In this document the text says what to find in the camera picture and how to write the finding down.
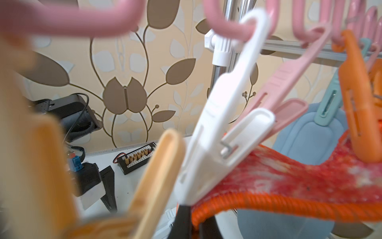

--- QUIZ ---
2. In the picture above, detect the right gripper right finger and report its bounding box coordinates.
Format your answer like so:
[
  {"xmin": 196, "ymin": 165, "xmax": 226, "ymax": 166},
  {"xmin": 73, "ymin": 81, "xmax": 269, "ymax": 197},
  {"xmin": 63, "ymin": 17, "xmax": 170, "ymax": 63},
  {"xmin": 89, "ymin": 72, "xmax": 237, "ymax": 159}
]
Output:
[{"xmin": 199, "ymin": 216, "xmax": 223, "ymax": 239}]

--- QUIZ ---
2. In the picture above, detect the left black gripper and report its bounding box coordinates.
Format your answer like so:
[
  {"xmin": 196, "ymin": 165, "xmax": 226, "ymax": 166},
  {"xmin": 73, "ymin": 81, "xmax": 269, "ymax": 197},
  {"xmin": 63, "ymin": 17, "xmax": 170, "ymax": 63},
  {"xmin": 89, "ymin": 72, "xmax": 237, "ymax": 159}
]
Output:
[{"xmin": 71, "ymin": 163, "xmax": 117, "ymax": 213}]

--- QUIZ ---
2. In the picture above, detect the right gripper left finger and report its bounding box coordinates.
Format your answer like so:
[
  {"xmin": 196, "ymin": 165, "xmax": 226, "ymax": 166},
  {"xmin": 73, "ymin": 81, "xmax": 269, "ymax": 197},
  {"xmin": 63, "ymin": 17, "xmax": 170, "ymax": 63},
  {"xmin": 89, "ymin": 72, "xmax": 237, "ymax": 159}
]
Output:
[{"xmin": 168, "ymin": 205, "xmax": 193, "ymax": 239}]

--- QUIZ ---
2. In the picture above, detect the pink clip hanger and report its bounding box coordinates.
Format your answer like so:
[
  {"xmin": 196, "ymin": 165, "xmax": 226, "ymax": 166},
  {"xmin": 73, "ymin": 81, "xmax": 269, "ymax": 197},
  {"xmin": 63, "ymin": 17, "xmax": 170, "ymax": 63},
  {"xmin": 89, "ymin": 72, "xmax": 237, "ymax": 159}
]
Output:
[{"xmin": 0, "ymin": 0, "xmax": 382, "ymax": 45}]

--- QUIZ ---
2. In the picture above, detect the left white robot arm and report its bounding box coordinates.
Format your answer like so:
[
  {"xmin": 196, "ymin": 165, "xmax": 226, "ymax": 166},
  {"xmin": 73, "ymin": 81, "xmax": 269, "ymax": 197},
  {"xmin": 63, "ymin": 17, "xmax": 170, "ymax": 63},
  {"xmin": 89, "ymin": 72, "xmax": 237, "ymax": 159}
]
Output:
[{"xmin": 28, "ymin": 93, "xmax": 117, "ymax": 213}]

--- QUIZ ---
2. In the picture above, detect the black connector board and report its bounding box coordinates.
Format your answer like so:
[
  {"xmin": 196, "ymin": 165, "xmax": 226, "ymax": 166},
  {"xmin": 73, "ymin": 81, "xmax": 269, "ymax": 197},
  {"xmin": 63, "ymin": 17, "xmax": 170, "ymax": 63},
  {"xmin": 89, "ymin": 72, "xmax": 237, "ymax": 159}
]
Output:
[{"xmin": 113, "ymin": 142, "xmax": 157, "ymax": 175}]

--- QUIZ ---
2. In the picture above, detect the grey blue insole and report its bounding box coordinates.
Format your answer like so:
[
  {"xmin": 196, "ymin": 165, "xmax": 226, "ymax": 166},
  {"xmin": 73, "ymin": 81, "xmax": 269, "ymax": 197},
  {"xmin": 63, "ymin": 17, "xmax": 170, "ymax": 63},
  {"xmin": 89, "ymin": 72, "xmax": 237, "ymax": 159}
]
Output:
[
  {"xmin": 273, "ymin": 103, "xmax": 348, "ymax": 165},
  {"xmin": 237, "ymin": 210, "xmax": 335, "ymax": 239}
]

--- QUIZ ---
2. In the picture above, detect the beige clothes peg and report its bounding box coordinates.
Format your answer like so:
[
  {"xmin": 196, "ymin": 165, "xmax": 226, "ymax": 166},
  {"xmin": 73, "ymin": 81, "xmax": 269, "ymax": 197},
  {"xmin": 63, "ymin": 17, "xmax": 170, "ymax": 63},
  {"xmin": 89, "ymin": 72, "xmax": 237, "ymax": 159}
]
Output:
[{"xmin": 0, "ymin": 35, "xmax": 187, "ymax": 239}]

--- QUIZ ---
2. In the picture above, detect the white clothes peg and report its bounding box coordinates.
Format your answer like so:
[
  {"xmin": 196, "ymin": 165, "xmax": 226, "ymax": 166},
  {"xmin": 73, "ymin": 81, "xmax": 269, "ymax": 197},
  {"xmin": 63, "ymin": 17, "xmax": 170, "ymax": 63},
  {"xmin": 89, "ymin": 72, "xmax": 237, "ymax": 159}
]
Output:
[{"xmin": 174, "ymin": 9, "xmax": 275, "ymax": 206}]

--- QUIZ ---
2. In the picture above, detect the pink clothes peg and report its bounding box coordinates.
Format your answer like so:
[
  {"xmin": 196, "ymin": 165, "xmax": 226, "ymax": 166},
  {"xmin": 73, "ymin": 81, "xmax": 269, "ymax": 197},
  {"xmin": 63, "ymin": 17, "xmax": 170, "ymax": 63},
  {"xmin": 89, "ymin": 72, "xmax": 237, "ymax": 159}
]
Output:
[{"xmin": 231, "ymin": 24, "xmax": 332, "ymax": 139}]

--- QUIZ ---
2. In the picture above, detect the metal clothes rack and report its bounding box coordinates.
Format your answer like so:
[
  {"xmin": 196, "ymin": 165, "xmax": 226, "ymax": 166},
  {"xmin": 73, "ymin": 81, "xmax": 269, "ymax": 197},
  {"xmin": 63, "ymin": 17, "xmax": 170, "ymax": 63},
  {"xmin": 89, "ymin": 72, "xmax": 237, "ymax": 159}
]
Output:
[{"xmin": 204, "ymin": 0, "xmax": 382, "ymax": 93}]

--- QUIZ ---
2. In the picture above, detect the teal clothes peg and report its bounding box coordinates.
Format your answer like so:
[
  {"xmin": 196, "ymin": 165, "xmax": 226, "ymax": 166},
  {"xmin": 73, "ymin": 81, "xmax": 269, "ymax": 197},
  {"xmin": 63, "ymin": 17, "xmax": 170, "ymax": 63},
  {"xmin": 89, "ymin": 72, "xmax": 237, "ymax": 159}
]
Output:
[{"xmin": 314, "ymin": 38, "xmax": 372, "ymax": 126}]

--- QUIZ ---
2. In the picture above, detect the orange clothes peg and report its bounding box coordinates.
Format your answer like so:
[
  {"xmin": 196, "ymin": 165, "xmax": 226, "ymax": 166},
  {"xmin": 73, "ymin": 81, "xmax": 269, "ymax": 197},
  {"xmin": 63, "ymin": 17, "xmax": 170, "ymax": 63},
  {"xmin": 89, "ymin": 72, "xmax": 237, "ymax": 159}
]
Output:
[{"xmin": 338, "ymin": 30, "xmax": 382, "ymax": 163}]

